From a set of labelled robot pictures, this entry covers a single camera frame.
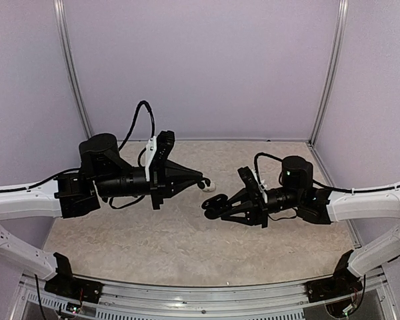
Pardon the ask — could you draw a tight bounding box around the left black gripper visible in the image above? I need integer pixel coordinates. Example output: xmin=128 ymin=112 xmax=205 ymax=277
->
xmin=95 ymin=159 xmax=203 ymax=210

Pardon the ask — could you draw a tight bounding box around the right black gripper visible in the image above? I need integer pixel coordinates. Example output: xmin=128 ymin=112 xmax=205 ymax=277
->
xmin=219 ymin=186 xmax=303 ymax=228

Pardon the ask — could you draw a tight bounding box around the white earbud charging case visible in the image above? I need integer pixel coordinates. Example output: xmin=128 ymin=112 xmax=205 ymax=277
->
xmin=202 ymin=182 xmax=216 ymax=193

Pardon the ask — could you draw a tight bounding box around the black earbud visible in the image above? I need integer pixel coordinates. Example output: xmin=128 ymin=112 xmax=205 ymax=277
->
xmin=197 ymin=178 xmax=211 ymax=189

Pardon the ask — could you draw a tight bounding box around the black oval charging case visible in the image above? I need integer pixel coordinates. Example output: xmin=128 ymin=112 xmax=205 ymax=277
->
xmin=201 ymin=194 xmax=228 ymax=220

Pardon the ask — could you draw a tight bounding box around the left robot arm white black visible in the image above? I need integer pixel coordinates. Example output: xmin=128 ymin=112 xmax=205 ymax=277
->
xmin=0 ymin=131 xmax=211 ymax=297

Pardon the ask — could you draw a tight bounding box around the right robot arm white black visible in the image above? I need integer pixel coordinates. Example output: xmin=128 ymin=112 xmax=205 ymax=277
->
xmin=212 ymin=155 xmax=400 ymax=296

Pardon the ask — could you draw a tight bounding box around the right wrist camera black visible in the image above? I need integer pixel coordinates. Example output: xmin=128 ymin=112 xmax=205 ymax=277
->
xmin=237 ymin=167 xmax=261 ymax=197

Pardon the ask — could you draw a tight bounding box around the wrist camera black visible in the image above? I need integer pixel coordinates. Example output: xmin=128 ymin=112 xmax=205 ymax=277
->
xmin=154 ymin=130 xmax=175 ymax=166
xmin=237 ymin=167 xmax=261 ymax=197

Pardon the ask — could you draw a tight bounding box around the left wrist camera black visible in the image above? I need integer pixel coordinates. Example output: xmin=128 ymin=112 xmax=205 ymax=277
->
xmin=154 ymin=130 xmax=175 ymax=166

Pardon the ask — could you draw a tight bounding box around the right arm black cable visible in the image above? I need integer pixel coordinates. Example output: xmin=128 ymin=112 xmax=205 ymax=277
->
xmin=253 ymin=152 xmax=286 ymax=181

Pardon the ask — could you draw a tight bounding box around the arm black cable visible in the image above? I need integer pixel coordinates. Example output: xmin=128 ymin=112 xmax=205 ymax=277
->
xmin=117 ymin=101 xmax=157 ymax=167
xmin=253 ymin=152 xmax=286 ymax=181

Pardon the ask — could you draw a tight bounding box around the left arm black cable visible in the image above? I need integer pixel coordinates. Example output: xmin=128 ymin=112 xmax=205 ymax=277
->
xmin=117 ymin=101 xmax=157 ymax=167

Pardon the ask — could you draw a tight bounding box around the front aluminium rail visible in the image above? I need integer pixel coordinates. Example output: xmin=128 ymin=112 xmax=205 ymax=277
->
xmin=13 ymin=263 xmax=396 ymax=320

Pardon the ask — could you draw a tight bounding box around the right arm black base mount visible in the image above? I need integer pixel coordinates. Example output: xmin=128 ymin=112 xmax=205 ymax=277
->
xmin=305 ymin=250 xmax=363 ymax=303

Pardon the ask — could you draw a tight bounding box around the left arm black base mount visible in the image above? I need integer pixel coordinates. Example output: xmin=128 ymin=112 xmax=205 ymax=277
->
xmin=45 ymin=253 xmax=103 ymax=304

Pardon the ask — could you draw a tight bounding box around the left aluminium frame post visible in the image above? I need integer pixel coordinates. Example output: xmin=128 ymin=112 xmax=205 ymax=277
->
xmin=53 ymin=0 xmax=93 ymax=139

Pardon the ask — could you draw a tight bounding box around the aluminium frame post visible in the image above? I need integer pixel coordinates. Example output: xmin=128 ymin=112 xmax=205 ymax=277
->
xmin=53 ymin=0 xmax=93 ymax=139
xmin=309 ymin=0 xmax=349 ymax=149

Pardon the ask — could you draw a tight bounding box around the right aluminium frame post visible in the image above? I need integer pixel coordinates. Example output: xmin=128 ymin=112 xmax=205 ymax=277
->
xmin=309 ymin=0 xmax=349 ymax=149

